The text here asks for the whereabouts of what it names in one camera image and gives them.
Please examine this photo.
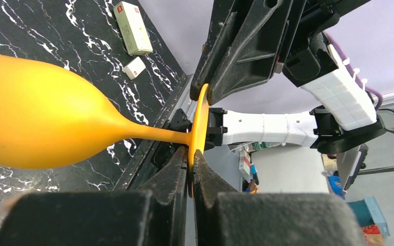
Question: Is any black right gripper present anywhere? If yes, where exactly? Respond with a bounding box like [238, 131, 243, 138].
[189, 1, 368, 105]

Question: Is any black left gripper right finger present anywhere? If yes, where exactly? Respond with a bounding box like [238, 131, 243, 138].
[193, 151, 365, 245]

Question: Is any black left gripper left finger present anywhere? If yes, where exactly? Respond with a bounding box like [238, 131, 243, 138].
[0, 147, 187, 245]

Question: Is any orange wine glass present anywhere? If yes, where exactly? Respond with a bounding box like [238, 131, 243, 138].
[0, 51, 210, 171]

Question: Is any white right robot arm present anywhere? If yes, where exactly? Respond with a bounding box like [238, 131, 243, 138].
[190, 1, 385, 154]

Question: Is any long white green box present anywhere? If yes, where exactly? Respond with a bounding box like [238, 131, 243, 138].
[113, 1, 153, 55]

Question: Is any small white red box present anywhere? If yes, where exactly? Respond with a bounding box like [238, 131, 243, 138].
[123, 56, 146, 80]

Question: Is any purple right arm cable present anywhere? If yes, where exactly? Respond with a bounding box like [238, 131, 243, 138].
[323, 31, 385, 110]

